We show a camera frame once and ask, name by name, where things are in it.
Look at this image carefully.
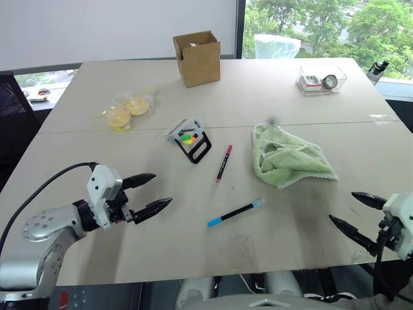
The yellow round bun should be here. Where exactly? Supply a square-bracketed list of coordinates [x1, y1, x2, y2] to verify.
[105, 108, 132, 131]
[125, 96, 151, 116]

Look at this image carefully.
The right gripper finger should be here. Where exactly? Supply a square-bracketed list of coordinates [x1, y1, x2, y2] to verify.
[351, 192, 388, 211]
[328, 214, 379, 257]

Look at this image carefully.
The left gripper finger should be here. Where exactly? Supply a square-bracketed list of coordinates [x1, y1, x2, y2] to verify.
[121, 173, 157, 191]
[128, 198, 174, 226]

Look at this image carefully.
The white red small box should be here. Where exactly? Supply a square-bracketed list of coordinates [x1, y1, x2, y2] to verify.
[298, 75, 323, 92]

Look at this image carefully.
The black mesh chair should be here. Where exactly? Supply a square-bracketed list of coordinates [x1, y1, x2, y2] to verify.
[0, 72, 41, 192]

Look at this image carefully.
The black pen pink cap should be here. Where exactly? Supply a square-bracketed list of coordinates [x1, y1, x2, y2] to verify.
[212, 145, 234, 191]

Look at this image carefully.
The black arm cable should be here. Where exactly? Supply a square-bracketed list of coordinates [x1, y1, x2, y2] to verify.
[373, 222, 405, 305]
[0, 161, 99, 256]

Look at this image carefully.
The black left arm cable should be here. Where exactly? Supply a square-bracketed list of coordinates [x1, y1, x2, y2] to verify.
[0, 161, 99, 256]

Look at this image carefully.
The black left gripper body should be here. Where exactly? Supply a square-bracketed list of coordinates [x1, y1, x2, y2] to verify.
[108, 188, 137, 227]

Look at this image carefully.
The clear crumpled plastic bag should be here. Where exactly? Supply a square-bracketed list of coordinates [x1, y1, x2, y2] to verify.
[254, 32, 301, 59]

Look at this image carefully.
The black tape roll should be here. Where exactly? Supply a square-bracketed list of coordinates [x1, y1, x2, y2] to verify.
[321, 74, 339, 90]

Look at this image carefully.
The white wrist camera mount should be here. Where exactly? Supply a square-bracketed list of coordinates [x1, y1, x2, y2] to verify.
[382, 192, 413, 261]
[86, 164, 124, 231]

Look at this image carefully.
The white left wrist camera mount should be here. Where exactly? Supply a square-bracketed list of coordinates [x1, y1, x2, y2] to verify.
[86, 164, 124, 231]

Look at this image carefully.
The dark panel red button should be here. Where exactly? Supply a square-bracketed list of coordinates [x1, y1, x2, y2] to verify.
[48, 283, 146, 310]

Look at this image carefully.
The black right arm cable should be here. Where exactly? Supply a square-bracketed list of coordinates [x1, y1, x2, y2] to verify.
[373, 222, 405, 305]

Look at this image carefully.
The silver rounded robot leg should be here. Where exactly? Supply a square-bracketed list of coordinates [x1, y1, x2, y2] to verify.
[176, 276, 214, 310]
[263, 271, 304, 300]

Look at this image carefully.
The light green towel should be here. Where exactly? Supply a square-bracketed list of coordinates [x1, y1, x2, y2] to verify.
[252, 122, 339, 191]

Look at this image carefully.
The brown cardboard box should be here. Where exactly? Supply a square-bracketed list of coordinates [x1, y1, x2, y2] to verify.
[172, 30, 222, 88]

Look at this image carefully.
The clear plastic container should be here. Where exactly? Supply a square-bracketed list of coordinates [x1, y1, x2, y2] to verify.
[295, 63, 348, 97]

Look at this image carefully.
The dark window frame post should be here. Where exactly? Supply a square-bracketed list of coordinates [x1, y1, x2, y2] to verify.
[234, 0, 247, 59]

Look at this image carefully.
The black stand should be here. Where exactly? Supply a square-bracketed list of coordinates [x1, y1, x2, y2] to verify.
[164, 118, 213, 165]

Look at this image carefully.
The black pen blue cap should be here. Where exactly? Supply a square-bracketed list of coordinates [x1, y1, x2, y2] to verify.
[206, 198, 265, 227]

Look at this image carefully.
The silver robot torso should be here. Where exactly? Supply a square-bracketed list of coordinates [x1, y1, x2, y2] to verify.
[225, 293, 323, 310]

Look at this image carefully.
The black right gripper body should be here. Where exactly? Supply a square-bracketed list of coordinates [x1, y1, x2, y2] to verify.
[376, 215, 403, 256]

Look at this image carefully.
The clear plastic bun bag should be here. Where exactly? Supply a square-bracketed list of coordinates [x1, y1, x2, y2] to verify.
[93, 87, 161, 132]

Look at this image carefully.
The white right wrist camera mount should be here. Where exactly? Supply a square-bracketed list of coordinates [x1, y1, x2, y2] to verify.
[382, 192, 413, 261]

